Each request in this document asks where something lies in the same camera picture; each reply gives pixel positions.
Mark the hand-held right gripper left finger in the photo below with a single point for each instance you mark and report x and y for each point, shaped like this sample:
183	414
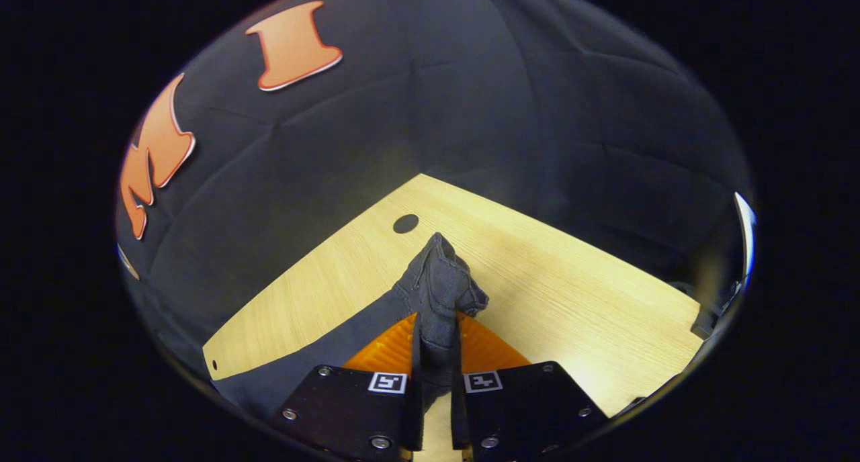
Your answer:
416	354

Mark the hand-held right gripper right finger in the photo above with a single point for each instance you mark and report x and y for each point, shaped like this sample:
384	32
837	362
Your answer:
458	401

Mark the dark grey jeans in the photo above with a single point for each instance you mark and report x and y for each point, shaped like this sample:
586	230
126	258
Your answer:
437	287

